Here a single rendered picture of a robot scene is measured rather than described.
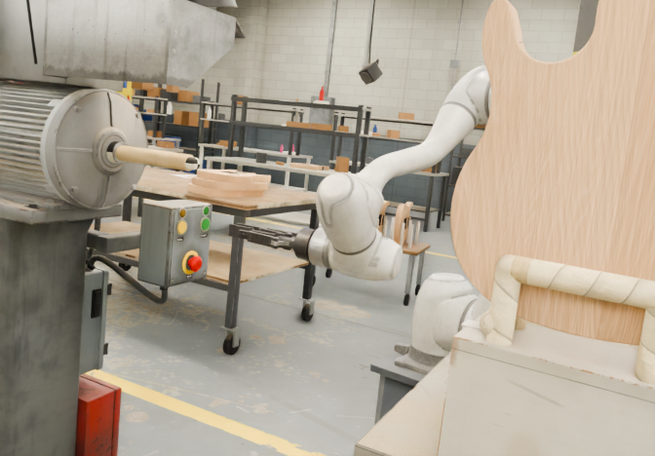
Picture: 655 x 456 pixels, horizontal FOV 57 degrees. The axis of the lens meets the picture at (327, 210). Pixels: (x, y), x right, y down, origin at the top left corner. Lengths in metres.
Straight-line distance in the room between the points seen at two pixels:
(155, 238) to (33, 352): 0.37
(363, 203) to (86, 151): 0.56
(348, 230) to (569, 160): 0.56
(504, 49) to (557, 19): 11.50
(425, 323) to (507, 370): 0.97
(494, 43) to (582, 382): 0.42
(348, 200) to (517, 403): 0.55
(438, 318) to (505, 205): 0.95
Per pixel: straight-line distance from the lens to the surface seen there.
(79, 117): 1.30
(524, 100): 0.79
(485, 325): 0.78
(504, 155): 0.79
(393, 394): 1.79
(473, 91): 1.60
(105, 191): 1.36
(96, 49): 1.16
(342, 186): 1.19
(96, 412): 1.71
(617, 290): 0.75
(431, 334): 1.73
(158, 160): 1.24
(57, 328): 1.57
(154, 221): 1.54
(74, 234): 1.53
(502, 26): 0.81
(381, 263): 1.31
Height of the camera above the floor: 1.34
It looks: 7 degrees down
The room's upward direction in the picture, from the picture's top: 6 degrees clockwise
